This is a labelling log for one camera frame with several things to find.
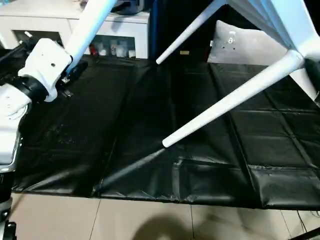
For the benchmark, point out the white plastic table leg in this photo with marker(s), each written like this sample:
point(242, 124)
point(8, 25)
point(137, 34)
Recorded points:
point(185, 35)
point(87, 30)
point(225, 102)

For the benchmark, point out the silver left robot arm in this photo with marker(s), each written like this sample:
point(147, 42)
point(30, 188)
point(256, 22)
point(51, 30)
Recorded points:
point(10, 105)

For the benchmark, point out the white glass-door cabinet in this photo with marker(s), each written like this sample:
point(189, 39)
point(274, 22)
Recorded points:
point(37, 20)

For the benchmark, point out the black work mat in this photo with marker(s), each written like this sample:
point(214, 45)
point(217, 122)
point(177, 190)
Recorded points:
point(150, 112)

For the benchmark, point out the black sofa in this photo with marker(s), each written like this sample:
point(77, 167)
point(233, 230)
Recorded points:
point(170, 30)

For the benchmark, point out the gold sofa label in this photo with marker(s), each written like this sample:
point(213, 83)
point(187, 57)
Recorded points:
point(184, 52)

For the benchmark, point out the grey printed cushion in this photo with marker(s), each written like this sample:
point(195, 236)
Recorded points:
point(237, 50)

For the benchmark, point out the white flat panel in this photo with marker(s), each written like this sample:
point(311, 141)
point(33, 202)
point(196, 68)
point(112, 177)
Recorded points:
point(307, 87)

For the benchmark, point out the black metal stand leg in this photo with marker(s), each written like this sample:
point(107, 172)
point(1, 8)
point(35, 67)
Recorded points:
point(312, 231)

